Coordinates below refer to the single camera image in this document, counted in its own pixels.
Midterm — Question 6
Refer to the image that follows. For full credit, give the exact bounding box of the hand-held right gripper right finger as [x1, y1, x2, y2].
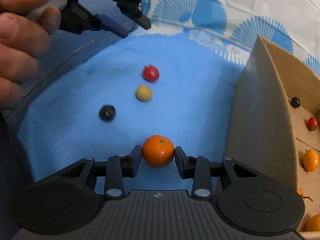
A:
[174, 146, 258, 198]

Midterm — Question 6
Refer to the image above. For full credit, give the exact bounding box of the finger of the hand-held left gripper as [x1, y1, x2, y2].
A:
[59, 3, 129, 39]
[116, 1, 152, 30]

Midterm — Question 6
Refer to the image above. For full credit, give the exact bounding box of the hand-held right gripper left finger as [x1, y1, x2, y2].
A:
[59, 145, 143, 201]

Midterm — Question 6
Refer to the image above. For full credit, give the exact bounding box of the orange mandarin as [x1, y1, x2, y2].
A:
[305, 214, 320, 232]
[142, 135, 175, 168]

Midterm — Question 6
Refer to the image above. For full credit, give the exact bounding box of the brown cardboard box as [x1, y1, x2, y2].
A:
[223, 35, 320, 240]

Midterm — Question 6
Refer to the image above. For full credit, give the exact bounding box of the person's left hand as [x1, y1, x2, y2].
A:
[0, 0, 63, 111]

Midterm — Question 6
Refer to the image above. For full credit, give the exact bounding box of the blue fan-patterned cloth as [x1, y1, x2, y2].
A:
[17, 0, 320, 196]

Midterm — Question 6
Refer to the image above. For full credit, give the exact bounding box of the red cherry tomato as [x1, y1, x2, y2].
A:
[307, 117, 319, 131]
[142, 64, 160, 83]

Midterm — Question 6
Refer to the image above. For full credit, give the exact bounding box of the yellow cherry tomato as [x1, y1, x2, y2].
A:
[136, 85, 153, 102]

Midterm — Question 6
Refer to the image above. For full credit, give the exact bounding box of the small orange fruit with stem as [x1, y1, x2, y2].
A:
[298, 188, 314, 203]

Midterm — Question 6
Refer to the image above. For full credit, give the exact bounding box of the orange-yellow cherry tomato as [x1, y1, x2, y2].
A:
[302, 149, 320, 173]

